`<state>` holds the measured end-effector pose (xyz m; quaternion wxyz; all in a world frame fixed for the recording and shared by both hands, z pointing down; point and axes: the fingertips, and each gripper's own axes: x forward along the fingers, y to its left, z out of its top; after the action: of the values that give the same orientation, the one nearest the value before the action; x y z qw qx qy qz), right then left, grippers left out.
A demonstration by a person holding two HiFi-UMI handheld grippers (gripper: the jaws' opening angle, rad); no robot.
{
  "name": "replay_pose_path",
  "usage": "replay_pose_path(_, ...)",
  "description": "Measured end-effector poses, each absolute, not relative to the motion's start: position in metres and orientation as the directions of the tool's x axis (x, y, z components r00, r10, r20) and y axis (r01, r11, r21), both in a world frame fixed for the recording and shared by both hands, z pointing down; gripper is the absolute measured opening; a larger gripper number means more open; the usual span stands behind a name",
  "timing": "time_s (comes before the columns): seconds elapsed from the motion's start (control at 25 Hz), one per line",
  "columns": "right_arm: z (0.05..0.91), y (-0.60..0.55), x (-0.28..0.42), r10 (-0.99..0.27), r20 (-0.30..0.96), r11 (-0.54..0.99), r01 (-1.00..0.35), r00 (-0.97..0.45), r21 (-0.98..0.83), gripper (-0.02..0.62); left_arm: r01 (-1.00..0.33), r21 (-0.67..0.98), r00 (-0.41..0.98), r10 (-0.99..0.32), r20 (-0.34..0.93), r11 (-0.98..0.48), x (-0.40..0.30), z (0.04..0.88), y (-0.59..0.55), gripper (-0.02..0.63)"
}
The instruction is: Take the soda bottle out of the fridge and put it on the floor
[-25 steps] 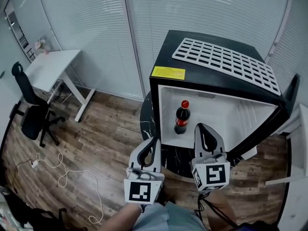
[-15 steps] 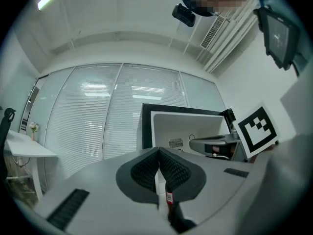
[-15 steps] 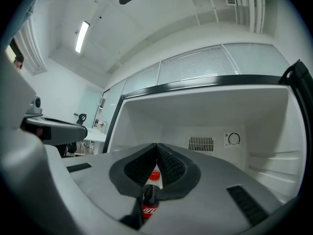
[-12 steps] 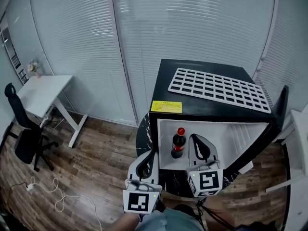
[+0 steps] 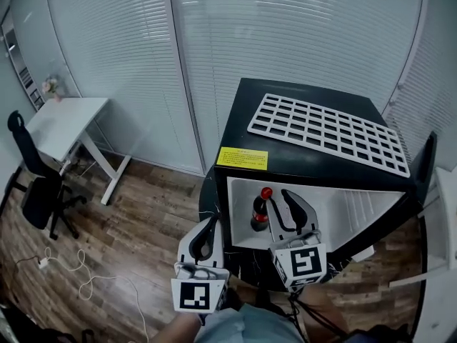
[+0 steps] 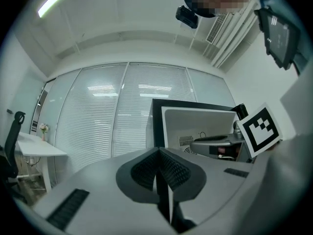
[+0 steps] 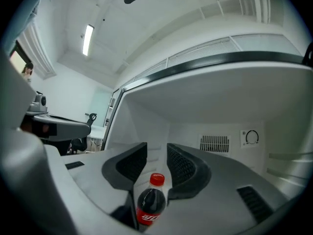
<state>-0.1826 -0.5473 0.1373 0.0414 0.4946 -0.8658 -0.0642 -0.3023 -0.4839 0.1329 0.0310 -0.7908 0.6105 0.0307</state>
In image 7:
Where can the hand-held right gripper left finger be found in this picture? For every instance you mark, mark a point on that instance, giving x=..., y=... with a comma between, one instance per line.
x=93, y=180

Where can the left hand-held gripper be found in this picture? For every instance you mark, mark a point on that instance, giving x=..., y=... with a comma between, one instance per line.
x=36, y=106

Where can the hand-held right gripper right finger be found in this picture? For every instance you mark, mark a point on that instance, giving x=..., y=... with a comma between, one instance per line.
x=215, y=204

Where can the dark cola bottle red cap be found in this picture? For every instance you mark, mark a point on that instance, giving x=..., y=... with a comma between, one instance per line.
x=150, y=204

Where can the white fridge interior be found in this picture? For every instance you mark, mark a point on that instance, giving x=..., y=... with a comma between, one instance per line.
x=220, y=101

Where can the person's left hand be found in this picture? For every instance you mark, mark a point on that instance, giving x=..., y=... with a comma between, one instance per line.
x=45, y=128

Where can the black office chair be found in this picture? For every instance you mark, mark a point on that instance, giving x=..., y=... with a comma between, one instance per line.
x=78, y=144

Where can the white desk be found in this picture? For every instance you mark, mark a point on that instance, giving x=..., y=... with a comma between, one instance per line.
x=97, y=132

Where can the ceiling light strip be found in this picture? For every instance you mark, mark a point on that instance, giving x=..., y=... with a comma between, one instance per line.
x=88, y=40

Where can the framed glass panel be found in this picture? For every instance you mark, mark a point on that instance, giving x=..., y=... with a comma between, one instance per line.
x=17, y=57

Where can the person's grey shirt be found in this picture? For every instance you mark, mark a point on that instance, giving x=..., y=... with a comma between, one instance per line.
x=31, y=11

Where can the white ceiling pipes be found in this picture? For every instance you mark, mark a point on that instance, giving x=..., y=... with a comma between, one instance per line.
x=264, y=4

